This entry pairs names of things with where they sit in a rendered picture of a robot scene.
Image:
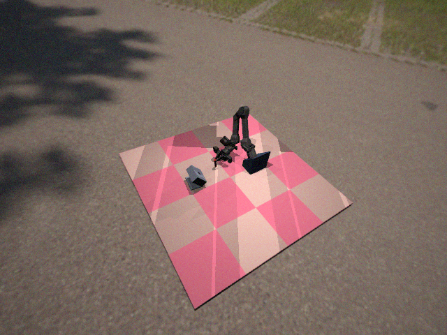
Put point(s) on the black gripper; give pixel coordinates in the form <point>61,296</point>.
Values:
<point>223,154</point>

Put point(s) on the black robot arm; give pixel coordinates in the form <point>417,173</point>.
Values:
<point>245,143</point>

